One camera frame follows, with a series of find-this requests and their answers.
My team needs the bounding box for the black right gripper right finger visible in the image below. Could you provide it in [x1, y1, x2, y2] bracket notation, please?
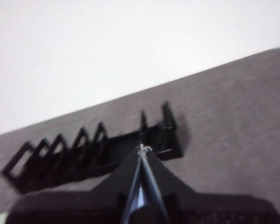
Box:
[142, 145, 280, 224]

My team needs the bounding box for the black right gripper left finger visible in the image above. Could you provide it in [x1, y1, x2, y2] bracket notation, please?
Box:
[6, 145, 142, 224]

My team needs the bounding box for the black plastic plate rack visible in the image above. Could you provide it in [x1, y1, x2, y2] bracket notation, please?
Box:
[0, 100, 185, 195]

